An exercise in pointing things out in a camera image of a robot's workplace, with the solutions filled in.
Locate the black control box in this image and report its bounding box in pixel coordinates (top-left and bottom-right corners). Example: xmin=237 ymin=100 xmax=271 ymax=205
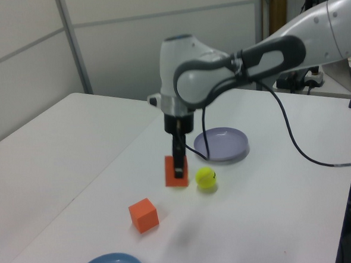
xmin=275 ymin=69 xmax=308 ymax=95

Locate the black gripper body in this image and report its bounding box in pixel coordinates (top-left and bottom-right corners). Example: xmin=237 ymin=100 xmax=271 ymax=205
xmin=163 ymin=111 xmax=197 ymax=151

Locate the brown wooden cabinet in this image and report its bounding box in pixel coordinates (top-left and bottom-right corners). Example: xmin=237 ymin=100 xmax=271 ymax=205
xmin=267 ymin=0 xmax=289 ymax=37

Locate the grey partition post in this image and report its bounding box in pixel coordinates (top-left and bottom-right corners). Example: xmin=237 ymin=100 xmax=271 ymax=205
xmin=54 ymin=0 xmax=94 ymax=98
xmin=252 ymin=0 xmax=267 ymax=44

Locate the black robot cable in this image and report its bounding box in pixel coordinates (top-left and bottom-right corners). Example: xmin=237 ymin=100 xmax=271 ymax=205
xmin=178 ymin=45 xmax=351 ymax=177

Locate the emergency stop button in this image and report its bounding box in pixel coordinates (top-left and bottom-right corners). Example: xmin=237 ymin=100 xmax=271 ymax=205
xmin=307 ymin=65 xmax=324 ymax=88

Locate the yellow tennis ball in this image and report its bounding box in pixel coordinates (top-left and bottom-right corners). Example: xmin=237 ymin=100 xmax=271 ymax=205
xmin=194 ymin=165 xmax=218 ymax=190

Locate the orange foam cube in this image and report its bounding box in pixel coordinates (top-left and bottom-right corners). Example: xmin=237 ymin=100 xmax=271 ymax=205
xmin=163 ymin=154 xmax=190 ymax=189
xmin=127 ymin=197 xmax=161 ymax=235

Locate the silver laptop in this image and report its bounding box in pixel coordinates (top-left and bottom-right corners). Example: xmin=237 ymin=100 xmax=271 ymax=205
xmin=319 ymin=58 xmax=351 ymax=98

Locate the purple plastic plate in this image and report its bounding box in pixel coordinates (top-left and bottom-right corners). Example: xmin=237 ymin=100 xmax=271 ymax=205
xmin=192 ymin=125 xmax=251 ymax=164

